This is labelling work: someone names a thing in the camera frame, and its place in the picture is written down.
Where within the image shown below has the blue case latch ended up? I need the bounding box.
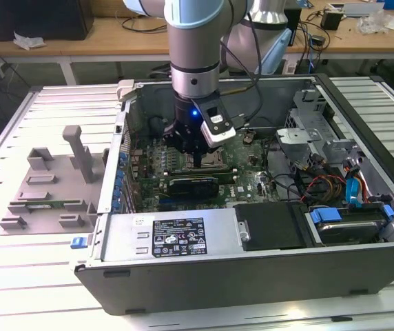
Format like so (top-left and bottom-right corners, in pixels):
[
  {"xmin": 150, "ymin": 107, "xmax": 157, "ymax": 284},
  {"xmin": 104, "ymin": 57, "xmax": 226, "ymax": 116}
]
[{"xmin": 70, "ymin": 235, "xmax": 88, "ymax": 250}]

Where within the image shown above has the open black PC case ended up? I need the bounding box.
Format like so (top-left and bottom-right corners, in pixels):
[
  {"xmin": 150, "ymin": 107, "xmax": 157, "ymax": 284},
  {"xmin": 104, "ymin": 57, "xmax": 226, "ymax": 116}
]
[{"xmin": 69, "ymin": 72, "xmax": 394, "ymax": 317}]

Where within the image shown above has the black plastic shroud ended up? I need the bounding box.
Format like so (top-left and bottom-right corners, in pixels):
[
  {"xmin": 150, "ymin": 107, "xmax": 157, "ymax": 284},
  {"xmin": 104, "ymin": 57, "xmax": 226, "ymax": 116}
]
[{"xmin": 233, "ymin": 201, "xmax": 311, "ymax": 252}]

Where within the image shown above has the wooden desk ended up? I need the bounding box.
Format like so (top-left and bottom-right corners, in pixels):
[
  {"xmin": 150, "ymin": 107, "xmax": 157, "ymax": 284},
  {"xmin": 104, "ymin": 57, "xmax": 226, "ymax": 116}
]
[{"xmin": 0, "ymin": 8, "xmax": 394, "ymax": 87}]

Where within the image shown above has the CPU socket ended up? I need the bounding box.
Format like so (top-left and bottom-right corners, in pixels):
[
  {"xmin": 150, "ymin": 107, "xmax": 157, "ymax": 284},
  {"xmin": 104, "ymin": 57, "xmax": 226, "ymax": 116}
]
[{"xmin": 183, "ymin": 151, "xmax": 229, "ymax": 170}]

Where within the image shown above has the large black computer tower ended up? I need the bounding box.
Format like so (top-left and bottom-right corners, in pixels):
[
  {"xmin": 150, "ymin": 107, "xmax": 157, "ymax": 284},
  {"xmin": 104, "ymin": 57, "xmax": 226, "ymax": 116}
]
[{"xmin": 0, "ymin": 0, "xmax": 95, "ymax": 43}]

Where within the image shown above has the green RAM stick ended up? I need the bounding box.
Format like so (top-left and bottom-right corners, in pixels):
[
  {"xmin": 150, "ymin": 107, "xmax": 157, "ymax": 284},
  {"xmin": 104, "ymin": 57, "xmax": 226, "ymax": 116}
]
[{"xmin": 24, "ymin": 199, "xmax": 82, "ymax": 210}]

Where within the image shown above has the yellow power wire bundle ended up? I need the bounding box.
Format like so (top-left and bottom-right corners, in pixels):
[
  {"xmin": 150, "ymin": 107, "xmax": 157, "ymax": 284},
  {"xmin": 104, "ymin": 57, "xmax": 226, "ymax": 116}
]
[{"xmin": 327, "ymin": 178, "xmax": 346, "ymax": 205}]

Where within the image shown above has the silver power supply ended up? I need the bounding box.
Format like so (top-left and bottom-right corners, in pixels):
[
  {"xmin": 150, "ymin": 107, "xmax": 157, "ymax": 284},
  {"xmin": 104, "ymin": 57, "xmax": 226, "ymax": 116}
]
[{"xmin": 99, "ymin": 206, "xmax": 245, "ymax": 262}]

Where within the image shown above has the silver drive cage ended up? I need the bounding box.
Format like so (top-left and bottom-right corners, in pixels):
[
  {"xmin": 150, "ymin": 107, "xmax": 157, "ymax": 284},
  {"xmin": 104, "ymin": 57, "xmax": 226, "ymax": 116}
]
[{"xmin": 274, "ymin": 88, "xmax": 366, "ymax": 180}]

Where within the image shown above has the small black adapter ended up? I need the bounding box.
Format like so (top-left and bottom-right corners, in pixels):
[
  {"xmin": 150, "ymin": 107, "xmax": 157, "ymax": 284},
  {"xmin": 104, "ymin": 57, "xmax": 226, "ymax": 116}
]
[{"xmin": 320, "ymin": 9, "xmax": 343, "ymax": 32}]

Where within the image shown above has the black camera cable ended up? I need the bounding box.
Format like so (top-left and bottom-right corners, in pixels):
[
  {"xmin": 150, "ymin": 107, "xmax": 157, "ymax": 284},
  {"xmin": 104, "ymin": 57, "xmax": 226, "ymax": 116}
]
[{"xmin": 219, "ymin": 0, "xmax": 264, "ymax": 127}]

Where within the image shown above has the blue card retainer strip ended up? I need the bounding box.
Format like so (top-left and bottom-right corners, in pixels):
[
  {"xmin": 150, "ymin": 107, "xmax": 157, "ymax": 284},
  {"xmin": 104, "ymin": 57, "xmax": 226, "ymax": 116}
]
[{"xmin": 112, "ymin": 150, "xmax": 129, "ymax": 212}]

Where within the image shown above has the black upright box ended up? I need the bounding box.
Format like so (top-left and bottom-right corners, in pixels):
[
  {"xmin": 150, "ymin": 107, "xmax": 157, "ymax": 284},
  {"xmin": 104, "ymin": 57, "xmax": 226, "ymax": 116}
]
[{"xmin": 286, "ymin": 6, "xmax": 303, "ymax": 48}]

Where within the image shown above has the black RAM slot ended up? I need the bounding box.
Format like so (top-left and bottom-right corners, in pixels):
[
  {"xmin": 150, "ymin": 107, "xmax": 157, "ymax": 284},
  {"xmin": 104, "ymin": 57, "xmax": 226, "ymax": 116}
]
[
  {"xmin": 165, "ymin": 167, "xmax": 236, "ymax": 172},
  {"xmin": 165, "ymin": 170, "xmax": 237, "ymax": 174},
  {"xmin": 165, "ymin": 172, "xmax": 238, "ymax": 177},
  {"xmin": 165, "ymin": 174, "xmax": 238, "ymax": 179}
]

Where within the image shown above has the grey case latch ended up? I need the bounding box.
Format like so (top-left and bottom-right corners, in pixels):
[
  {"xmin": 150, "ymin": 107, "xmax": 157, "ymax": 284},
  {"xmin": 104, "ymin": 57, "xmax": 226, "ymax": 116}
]
[{"xmin": 116, "ymin": 79, "xmax": 140, "ymax": 102}]

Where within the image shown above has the blue data wire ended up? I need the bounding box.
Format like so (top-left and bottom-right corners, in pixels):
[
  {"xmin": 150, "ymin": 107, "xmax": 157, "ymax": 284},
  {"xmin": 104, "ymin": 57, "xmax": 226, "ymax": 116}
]
[{"xmin": 343, "ymin": 157, "xmax": 366, "ymax": 208}]

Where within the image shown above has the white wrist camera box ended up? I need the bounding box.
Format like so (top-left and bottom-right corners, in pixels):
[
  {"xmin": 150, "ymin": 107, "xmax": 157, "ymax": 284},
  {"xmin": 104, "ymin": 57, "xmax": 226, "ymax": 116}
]
[{"xmin": 189, "ymin": 98, "xmax": 236, "ymax": 148}]

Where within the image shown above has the red flat wire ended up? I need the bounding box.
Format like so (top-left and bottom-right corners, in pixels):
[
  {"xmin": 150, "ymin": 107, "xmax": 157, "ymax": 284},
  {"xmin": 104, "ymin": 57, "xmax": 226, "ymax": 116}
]
[{"xmin": 361, "ymin": 172, "xmax": 374, "ymax": 205}]

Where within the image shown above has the black graphics card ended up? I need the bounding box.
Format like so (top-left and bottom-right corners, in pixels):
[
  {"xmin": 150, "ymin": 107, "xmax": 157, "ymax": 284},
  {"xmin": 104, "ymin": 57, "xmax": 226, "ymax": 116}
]
[{"xmin": 167, "ymin": 175, "xmax": 220, "ymax": 201}]

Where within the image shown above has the grey parts rack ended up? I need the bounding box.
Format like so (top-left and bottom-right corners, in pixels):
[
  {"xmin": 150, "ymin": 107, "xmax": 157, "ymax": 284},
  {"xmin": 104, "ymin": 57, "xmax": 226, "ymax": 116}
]
[{"xmin": 0, "ymin": 126, "xmax": 110, "ymax": 237}]

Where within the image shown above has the crumpled clear plastic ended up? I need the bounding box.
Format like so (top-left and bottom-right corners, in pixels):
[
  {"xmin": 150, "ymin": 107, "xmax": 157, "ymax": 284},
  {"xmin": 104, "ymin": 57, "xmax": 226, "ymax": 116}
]
[{"xmin": 356, "ymin": 9, "xmax": 391, "ymax": 36}]

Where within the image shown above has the green motherboard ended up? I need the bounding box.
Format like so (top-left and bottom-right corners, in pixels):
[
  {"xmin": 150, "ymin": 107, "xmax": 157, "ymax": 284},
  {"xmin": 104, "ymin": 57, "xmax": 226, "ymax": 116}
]
[{"xmin": 123, "ymin": 129, "xmax": 280, "ymax": 213}]

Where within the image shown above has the hard disk in blue carrier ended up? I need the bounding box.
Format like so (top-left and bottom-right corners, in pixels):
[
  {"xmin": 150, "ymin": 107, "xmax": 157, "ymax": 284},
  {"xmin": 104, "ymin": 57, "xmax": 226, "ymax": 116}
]
[{"xmin": 305, "ymin": 203, "xmax": 394, "ymax": 247}]

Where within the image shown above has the white crumpled paper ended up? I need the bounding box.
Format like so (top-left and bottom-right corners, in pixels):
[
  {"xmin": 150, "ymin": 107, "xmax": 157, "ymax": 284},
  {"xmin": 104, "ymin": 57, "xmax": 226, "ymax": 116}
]
[{"xmin": 12, "ymin": 30, "xmax": 46, "ymax": 52}]

